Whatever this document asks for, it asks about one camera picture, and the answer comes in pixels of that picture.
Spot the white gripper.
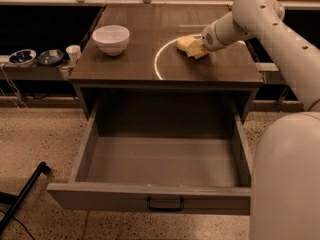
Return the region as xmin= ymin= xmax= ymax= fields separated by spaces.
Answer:
xmin=186 ymin=23 xmax=223 ymax=60

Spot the yellow sponge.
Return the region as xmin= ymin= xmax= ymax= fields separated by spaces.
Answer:
xmin=176 ymin=35 xmax=196 ymax=52

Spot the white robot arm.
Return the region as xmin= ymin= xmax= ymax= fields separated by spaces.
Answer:
xmin=198 ymin=0 xmax=320 ymax=240

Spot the open grey top drawer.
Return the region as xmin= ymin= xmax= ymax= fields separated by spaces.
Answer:
xmin=48 ymin=93 xmax=252 ymax=215

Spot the white ceramic bowl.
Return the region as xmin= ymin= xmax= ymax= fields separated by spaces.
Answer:
xmin=92 ymin=25 xmax=130 ymax=56

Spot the small white cup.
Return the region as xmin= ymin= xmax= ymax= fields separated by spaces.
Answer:
xmin=66 ymin=45 xmax=81 ymax=64

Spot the dark glazed small bowl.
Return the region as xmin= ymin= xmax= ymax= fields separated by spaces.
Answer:
xmin=37 ymin=49 xmax=64 ymax=66

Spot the low side shelf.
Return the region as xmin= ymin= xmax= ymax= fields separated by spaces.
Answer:
xmin=0 ymin=60 xmax=74 ymax=81

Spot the blue patterned small bowl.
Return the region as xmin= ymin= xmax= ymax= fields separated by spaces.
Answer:
xmin=9 ymin=49 xmax=36 ymax=68

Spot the black metal stand leg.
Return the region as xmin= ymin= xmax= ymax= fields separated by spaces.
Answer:
xmin=0 ymin=162 xmax=51 ymax=235

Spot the black drawer handle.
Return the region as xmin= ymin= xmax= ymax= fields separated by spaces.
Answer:
xmin=146 ymin=197 xmax=184 ymax=213

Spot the white cable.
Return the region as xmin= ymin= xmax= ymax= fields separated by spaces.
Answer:
xmin=0 ymin=63 xmax=28 ymax=111

